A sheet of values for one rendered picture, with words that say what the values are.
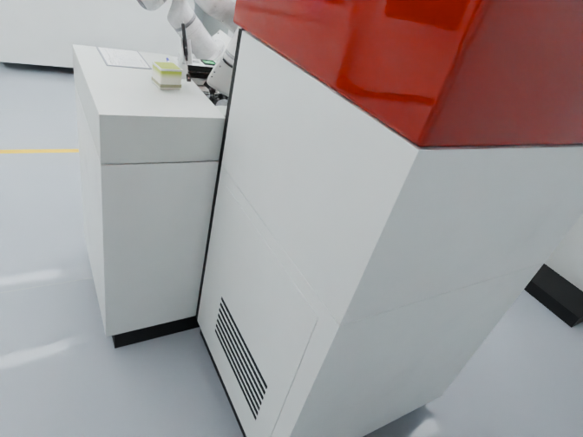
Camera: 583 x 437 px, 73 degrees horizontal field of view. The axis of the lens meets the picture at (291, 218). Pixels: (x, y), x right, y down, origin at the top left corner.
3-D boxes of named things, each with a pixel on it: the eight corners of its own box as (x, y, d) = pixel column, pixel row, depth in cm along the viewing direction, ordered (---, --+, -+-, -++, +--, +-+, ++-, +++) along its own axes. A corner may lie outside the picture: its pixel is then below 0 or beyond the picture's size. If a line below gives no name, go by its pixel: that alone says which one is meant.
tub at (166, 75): (181, 90, 130) (183, 69, 127) (160, 90, 126) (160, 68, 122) (172, 82, 135) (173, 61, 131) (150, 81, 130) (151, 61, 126)
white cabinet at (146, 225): (311, 298, 204) (363, 157, 160) (106, 350, 154) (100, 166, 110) (258, 225, 247) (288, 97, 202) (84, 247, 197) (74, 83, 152)
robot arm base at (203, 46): (191, 56, 205) (167, 26, 191) (220, 35, 202) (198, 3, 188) (196, 74, 193) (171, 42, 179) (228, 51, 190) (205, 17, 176)
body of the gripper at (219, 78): (247, 67, 138) (232, 94, 143) (221, 50, 135) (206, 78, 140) (247, 73, 132) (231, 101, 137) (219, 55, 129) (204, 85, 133)
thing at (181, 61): (191, 83, 139) (194, 43, 131) (180, 82, 137) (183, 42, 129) (186, 77, 143) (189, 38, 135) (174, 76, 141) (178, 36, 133)
